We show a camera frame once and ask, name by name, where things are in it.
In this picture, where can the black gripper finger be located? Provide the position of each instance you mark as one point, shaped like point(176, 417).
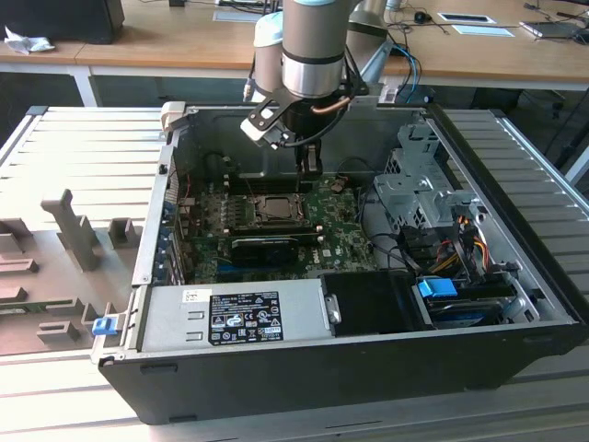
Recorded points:
point(315, 159)
point(301, 166)

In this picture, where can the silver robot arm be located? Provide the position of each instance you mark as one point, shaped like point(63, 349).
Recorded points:
point(313, 46)

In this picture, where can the black RAM slot bank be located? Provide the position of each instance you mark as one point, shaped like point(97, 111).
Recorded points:
point(267, 183)
point(276, 229)

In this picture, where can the CPU socket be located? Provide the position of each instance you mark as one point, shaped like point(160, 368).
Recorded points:
point(253, 224)

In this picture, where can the round coin cell battery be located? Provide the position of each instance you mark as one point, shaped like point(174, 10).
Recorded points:
point(338, 184)

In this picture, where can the green motherboard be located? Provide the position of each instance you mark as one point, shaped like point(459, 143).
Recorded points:
point(340, 239)

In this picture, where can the black graphics card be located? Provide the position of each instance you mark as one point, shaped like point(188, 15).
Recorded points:
point(262, 251)

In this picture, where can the silver metal drive cage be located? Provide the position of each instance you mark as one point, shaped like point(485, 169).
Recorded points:
point(405, 198)

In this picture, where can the beige plastic block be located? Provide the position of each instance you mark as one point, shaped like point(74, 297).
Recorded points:
point(174, 115)

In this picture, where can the black plastic shroud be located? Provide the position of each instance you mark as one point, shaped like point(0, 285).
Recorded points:
point(373, 304)

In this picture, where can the black computer mouse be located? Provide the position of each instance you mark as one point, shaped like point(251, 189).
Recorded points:
point(420, 17)

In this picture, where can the blue disk carrier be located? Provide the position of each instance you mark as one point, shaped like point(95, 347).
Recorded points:
point(435, 289)

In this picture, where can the grey power supply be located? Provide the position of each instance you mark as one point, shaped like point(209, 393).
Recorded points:
point(170, 322)

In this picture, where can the black hard disk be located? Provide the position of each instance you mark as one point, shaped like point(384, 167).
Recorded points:
point(460, 310)

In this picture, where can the black PC case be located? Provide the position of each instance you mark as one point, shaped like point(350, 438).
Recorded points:
point(322, 382)

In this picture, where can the blue plastic latch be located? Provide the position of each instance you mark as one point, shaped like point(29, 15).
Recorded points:
point(103, 326)

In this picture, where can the black box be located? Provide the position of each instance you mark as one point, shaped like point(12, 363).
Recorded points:
point(60, 20)

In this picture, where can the grey laptop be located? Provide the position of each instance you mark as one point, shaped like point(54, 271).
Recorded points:
point(552, 30)

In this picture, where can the grey-brown parts rack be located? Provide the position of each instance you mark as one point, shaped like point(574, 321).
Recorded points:
point(55, 276)

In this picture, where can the crumpled white paper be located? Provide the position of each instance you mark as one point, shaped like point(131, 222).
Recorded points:
point(27, 43)

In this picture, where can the green RAM stick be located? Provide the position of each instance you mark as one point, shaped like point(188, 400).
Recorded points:
point(37, 307)

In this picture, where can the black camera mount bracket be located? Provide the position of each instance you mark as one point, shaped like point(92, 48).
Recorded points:
point(267, 110)

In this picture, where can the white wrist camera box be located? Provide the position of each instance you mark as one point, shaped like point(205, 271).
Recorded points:
point(260, 131)

